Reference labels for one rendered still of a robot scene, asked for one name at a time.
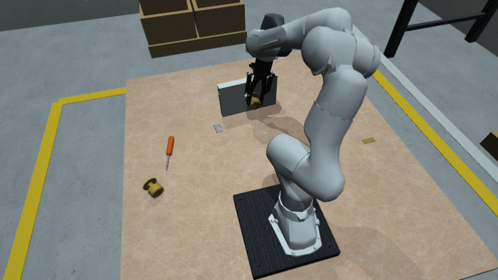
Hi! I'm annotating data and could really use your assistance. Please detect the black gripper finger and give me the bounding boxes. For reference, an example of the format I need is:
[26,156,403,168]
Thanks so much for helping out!
[245,72,261,106]
[259,72,275,105]

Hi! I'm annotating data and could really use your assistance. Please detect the brass door knob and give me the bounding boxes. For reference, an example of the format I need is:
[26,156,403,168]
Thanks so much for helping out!
[246,93,261,110]
[143,178,164,197]

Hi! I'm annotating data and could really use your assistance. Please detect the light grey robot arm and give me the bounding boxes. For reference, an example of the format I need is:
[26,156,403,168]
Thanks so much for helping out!
[245,7,381,257]

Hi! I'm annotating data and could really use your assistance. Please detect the orange-handled screwdriver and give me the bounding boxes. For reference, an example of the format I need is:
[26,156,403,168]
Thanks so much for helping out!
[166,136,174,168]

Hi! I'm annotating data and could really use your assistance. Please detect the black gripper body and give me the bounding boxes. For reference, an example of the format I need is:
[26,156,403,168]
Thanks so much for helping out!
[253,58,273,80]

